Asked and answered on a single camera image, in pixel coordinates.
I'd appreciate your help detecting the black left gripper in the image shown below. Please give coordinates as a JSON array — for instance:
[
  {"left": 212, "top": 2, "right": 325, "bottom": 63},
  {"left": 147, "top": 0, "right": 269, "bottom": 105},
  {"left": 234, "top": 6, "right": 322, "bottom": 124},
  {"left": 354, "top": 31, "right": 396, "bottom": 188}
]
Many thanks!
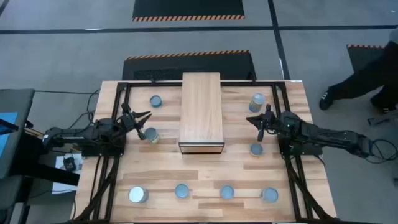
[{"left": 119, "top": 103, "right": 153, "bottom": 141}]

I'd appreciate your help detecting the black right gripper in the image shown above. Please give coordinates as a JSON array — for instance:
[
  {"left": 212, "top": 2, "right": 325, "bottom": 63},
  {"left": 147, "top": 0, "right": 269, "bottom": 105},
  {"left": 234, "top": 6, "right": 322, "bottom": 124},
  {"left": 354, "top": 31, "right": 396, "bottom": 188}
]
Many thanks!
[{"left": 246, "top": 105, "right": 282, "bottom": 142}]

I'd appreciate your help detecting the green labelled tin can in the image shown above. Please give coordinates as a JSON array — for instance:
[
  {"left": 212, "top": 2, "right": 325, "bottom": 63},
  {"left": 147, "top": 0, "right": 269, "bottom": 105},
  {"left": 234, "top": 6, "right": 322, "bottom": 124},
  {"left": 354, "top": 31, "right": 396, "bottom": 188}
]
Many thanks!
[{"left": 248, "top": 92, "right": 266, "bottom": 113}]

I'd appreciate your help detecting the yellow labelled tin can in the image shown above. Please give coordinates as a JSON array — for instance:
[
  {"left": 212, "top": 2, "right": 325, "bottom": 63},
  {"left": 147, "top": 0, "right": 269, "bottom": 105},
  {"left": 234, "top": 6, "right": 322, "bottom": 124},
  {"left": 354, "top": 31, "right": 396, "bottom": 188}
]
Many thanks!
[{"left": 144, "top": 127, "right": 161, "bottom": 144}]

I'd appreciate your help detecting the teal labelled tin can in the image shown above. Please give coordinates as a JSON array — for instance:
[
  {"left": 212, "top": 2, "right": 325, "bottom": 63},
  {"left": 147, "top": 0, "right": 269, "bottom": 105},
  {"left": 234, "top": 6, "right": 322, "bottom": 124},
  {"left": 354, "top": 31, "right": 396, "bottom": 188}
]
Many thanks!
[{"left": 149, "top": 95, "right": 163, "bottom": 109}]

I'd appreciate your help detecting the orange circle-patterned tin can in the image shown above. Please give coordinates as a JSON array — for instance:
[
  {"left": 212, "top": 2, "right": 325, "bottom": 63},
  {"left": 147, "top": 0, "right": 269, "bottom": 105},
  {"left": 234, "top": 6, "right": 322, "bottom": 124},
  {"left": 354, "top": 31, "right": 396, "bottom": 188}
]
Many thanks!
[{"left": 249, "top": 142, "right": 264, "bottom": 157}]

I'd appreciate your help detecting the white strawberry-print tin can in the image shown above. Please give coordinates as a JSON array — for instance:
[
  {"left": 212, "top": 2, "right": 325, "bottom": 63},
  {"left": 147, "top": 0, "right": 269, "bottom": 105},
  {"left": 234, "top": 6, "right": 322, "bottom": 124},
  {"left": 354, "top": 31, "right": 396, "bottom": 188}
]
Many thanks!
[{"left": 260, "top": 187, "right": 279, "bottom": 204}]

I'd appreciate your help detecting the pale labelled tin can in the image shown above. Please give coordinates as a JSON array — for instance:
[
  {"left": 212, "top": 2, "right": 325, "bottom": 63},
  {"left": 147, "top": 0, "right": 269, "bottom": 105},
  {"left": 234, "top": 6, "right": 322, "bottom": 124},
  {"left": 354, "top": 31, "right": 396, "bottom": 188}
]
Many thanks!
[{"left": 128, "top": 185, "right": 150, "bottom": 204}]

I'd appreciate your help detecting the yellow-orange labelled tin can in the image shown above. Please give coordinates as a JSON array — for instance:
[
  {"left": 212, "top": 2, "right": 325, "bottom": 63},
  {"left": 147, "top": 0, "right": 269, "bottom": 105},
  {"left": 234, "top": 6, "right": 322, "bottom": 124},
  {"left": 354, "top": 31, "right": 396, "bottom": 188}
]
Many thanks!
[{"left": 220, "top": 184, "right": 235, "bottom": 200}]

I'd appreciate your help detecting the light wooden shelf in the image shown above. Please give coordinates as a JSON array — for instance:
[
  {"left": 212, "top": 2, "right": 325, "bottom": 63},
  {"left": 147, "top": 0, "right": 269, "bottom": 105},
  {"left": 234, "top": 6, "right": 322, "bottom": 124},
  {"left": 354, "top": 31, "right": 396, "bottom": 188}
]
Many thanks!
[{"left": 178, "top": 72, "right": 226, "bottom": 156}]

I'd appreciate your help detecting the black hazard-striped floor mat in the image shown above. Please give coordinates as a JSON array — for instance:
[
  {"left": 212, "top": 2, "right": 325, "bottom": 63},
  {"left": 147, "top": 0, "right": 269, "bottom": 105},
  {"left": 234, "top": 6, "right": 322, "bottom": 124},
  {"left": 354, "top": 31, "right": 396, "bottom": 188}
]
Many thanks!
[
  {"left": 132, "top": 0, "right": 246, "bottom": 22},
  {"left": 346, "top": 44, "right": 388, "bottom": 74},
  {"left": 121, "top": 49, "right": 257, "bottom": 81}
]

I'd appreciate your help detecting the black power adapter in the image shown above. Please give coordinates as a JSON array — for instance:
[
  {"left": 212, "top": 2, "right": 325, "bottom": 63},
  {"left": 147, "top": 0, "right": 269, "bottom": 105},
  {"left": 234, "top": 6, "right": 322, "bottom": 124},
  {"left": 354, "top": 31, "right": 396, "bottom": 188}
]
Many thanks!
[{"left": 63, "top": 157, "right": 76, "bottom": 171}]

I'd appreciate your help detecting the white paper sheet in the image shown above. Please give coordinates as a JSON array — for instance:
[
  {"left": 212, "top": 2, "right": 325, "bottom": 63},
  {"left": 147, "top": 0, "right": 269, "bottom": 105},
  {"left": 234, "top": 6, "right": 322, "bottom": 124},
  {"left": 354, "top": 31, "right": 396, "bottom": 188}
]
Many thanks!
[{"left": 52, "top": 154, "right": 84, "bottom": 195}]

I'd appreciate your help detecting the black desk stand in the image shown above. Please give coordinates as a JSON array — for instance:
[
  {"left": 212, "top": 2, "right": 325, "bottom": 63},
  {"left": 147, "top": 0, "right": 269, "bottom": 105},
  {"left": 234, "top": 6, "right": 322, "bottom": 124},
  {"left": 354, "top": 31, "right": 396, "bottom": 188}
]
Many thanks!
[{"left": 12, "top": 133, "right": 81, "bottom": 187}]

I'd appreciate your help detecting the person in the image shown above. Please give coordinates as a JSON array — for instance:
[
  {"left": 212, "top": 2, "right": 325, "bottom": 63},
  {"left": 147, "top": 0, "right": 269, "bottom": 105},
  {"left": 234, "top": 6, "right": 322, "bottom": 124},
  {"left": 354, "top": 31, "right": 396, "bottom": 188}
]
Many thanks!
[{"left": 318, "top": 27, "right": 398, "bottom": 114}]

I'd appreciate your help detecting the grey computer monitor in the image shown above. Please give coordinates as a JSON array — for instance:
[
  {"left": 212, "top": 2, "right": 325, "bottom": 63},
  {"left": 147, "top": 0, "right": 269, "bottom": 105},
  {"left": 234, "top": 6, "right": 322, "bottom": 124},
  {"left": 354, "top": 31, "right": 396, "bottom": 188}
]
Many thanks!
[{"left": 0, "top": 88, "right": 35, "bottom": 180}]

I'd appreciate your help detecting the black aluminium extrusion frame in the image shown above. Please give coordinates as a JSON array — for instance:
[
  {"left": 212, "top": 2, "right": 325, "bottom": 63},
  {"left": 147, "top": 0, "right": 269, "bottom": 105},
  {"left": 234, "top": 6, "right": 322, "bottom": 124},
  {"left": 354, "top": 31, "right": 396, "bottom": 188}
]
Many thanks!
[{"left": 72, "top": 80, "right": 340, "bottom": 224}]

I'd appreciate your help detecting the black cable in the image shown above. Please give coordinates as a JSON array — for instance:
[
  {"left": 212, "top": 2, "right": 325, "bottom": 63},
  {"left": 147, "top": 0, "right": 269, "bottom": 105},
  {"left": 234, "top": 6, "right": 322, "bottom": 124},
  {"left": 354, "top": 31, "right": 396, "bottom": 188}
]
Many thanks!
[
  {"left": 34, "top": 88, "right": 101, "bottom": 130},
  {"left": 365, "top": 139, "right": 398, "bottom": 164}
]

